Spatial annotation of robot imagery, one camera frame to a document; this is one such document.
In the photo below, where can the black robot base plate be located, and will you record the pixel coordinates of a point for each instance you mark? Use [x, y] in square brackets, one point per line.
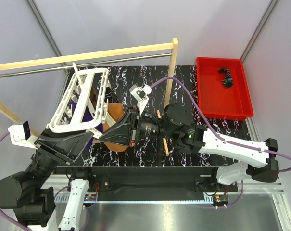
[157, 184]

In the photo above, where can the black marble pattern mat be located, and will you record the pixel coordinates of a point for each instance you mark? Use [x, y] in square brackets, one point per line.
[150, 152]

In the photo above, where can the red plastic bin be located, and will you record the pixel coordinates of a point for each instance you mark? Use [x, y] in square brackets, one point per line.
[217, 101]

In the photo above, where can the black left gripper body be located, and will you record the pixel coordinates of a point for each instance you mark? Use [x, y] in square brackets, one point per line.
[56, 149]

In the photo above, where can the brown orange striped sock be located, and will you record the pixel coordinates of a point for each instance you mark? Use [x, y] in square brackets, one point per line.
[93, 94]

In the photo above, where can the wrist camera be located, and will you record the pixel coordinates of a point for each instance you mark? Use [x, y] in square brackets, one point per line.
[141, 95]
[21, 135]

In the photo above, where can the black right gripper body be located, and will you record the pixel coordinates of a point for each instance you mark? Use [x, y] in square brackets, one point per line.
[136, 126]

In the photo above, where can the metal hanging rod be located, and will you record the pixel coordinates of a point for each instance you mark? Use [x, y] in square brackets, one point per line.
[162, 55]

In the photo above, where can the purple sock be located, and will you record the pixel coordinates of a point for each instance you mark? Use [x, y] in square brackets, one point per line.
[88, 117]

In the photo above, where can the black striped sock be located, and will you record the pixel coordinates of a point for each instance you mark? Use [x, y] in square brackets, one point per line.
[228, 80]
[110, 96]

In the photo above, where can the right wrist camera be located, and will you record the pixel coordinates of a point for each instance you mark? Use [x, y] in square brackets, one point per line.
[141, 95]

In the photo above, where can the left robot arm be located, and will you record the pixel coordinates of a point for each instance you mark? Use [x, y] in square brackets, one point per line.
[34, 206]

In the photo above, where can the white plastic clip hanger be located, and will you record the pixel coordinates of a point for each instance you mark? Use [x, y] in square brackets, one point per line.
[82, 80]

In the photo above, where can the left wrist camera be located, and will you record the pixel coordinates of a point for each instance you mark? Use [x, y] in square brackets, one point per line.
[21, 135]

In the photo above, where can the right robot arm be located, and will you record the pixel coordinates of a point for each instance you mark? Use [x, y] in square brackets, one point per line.
[253, 158]

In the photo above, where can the wooden clothes rack frame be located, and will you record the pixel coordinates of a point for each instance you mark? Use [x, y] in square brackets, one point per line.
[172, 46]

